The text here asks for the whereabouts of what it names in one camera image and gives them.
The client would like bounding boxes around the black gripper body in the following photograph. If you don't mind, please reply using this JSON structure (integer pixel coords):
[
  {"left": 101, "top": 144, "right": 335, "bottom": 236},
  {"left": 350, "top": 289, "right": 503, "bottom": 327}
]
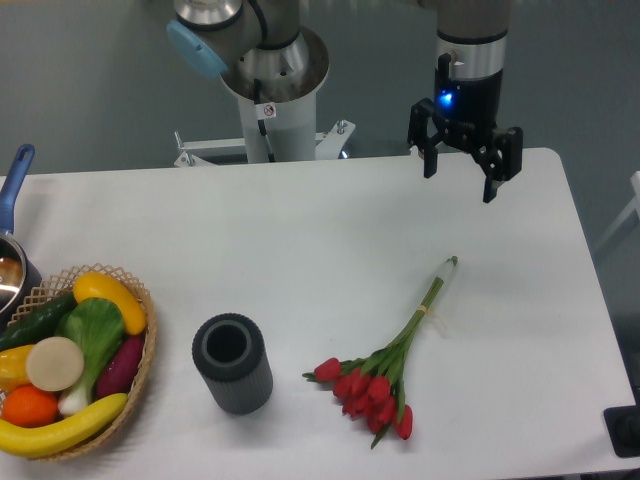
[{"left": 434, "top": 53, "right": 502, "bottom": 150}]

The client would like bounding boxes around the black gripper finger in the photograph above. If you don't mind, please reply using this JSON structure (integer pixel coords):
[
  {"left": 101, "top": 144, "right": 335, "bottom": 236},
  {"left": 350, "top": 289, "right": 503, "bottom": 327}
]
[
  {"left": 407, "top": 98, "right": 443, "bottom": 179},
  {"left": 474, "top": 126, "right": 523, "bottom": 203}
]

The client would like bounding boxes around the red tulip bouquet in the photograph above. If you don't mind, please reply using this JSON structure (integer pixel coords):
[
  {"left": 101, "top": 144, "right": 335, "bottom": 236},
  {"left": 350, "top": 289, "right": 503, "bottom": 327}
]
[{"left": 302, "top": 255, "right": 459, "bottom": 448}]

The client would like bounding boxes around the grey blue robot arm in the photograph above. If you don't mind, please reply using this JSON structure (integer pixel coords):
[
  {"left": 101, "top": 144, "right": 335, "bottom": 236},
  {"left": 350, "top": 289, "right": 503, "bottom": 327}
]
[{"left": 166, "top": 1, "right": 523, "bottom": 202}]

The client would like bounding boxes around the dark grey ribbed vase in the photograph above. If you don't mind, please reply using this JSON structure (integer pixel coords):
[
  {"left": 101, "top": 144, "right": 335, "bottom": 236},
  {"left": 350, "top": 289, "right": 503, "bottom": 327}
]
[{"left": 192, "top": 313, "right": 274, "bottom": 415}]

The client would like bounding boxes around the black device table edge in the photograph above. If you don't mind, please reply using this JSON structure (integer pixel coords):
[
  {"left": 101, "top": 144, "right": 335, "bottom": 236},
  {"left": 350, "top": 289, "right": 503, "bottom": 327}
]
[{"left": 603, "top": 405, "right": 640, "bottom": 458}]

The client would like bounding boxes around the green bok choy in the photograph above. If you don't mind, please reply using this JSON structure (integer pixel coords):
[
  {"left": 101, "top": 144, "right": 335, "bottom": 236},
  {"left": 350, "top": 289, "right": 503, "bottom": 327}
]
[{"left": 56, "top": 298, "right": 124, "bottom": 417}]

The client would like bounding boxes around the purple sweet potato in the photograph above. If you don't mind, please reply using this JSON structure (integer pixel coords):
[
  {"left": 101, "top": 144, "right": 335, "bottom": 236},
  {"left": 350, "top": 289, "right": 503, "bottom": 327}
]
[{"left": 95, "top": 336, "right": 144, "bottom": 399}]

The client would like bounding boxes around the woven wicker basket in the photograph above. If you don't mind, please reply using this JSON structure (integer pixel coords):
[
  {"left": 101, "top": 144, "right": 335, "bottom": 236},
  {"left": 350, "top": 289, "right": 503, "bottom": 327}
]
[{"left": 9, "top": 264, "right": 157, "bottom": 461}]

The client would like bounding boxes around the green cucumber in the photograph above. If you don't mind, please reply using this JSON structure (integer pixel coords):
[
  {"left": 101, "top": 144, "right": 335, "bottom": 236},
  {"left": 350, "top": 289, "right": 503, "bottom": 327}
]
[{"left": 1, "top": 292, "right": 77, "bottom": 351}]

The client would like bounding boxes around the beige round disc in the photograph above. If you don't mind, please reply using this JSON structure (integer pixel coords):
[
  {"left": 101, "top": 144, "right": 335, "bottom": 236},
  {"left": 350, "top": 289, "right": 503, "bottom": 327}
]
[{"left": 25, "top": 336, "right": 84, "bottom": 392}]

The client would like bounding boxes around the yellow bell pepper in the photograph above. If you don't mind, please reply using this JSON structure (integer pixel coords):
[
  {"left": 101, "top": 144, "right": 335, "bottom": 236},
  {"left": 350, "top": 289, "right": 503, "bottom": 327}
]
[{"left": 0, "top": 344, "right": 34, "bottom": 392}]

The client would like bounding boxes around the orange fruit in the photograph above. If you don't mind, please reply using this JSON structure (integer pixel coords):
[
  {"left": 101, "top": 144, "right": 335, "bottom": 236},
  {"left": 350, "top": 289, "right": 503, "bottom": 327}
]
[{"left": 1, "top": 385, "right": 58, "bottom": 428}]

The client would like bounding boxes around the yellow banana front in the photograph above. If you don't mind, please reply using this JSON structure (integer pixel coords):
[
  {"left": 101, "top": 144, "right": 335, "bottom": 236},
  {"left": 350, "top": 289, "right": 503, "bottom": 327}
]
[{"left": 1, "top": 393, "right": 128, "bottom": 459}]

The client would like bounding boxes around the white frame right edge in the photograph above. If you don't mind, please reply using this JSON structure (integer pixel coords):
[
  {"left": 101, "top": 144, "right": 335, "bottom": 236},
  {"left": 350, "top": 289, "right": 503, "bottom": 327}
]
[{"left": 594, "top": 171, "right": 639, "bottom": 259}]

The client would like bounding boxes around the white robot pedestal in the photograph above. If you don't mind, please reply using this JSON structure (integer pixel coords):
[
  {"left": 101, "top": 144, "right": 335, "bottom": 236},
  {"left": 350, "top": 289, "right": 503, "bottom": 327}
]
[{"left": 173, "top": 79, "right": 357, "bottom": 168}]

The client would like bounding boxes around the black cable on pedestal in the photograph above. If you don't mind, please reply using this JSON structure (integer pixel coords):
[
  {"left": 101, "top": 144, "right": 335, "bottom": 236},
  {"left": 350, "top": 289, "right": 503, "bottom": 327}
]
[{"left": 252, "top": 79, "right": 277, "bottom": 163}]

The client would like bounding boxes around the blue handled saucepan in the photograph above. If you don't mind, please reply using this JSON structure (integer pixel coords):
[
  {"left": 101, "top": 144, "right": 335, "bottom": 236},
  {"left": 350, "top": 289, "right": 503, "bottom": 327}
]
[{"left": 1, "top": 144, "right": 41, "bottom": 331}]

